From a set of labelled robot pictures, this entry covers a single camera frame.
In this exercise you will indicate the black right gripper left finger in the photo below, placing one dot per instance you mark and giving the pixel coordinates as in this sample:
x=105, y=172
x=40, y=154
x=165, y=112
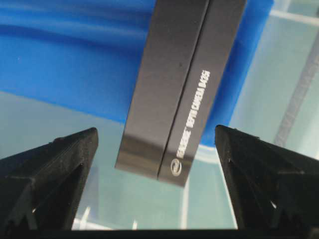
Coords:
x=41, y=188

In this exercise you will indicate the clear plastic storage case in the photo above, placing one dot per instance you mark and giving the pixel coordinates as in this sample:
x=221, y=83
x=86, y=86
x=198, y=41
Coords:
x=277, y=100

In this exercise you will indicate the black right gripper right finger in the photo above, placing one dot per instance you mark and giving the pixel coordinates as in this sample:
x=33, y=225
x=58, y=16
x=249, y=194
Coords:
x=270, y=187

